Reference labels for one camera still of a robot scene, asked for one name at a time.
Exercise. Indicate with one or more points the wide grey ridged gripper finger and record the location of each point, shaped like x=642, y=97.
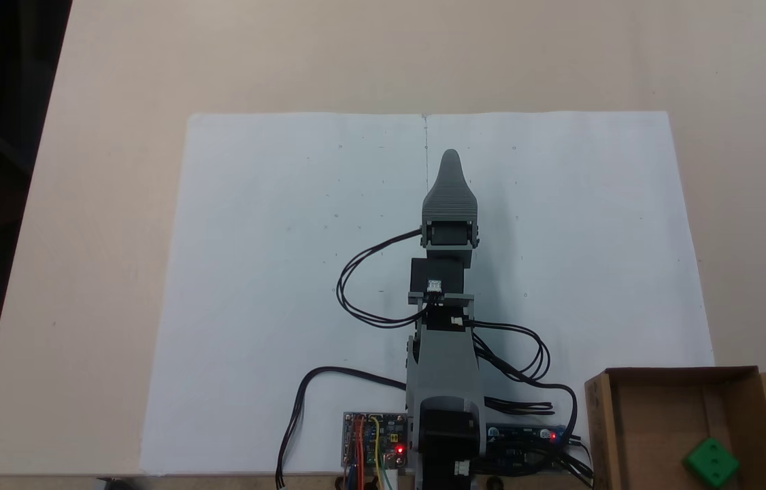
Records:
x=450, y=194

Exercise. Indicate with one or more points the green dice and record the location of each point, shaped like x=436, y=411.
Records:
x=711, y=463

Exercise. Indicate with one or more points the white paper sheet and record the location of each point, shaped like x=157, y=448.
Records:
x=274, y=272
x=594, y=238

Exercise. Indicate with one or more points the blue circuit board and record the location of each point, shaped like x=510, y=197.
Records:
x=526, y=435

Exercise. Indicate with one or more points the brown cardboard box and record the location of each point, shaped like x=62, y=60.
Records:
x=655, y=422

